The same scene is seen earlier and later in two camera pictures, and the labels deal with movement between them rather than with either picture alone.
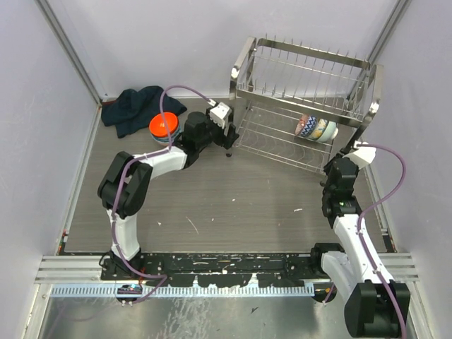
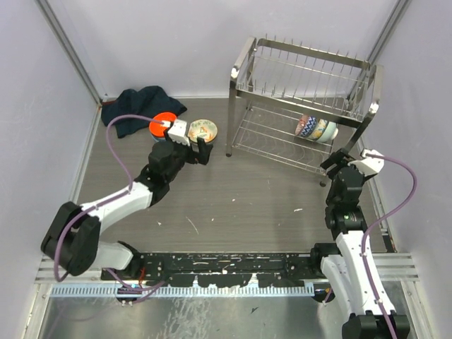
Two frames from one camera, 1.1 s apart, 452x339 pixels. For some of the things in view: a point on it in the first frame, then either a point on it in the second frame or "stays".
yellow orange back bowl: x=320 y=125 stays
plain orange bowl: x=157 y=126 stays
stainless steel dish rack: x=305 y=106 stays
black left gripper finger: x=232 y=136 -> x=205 y=150
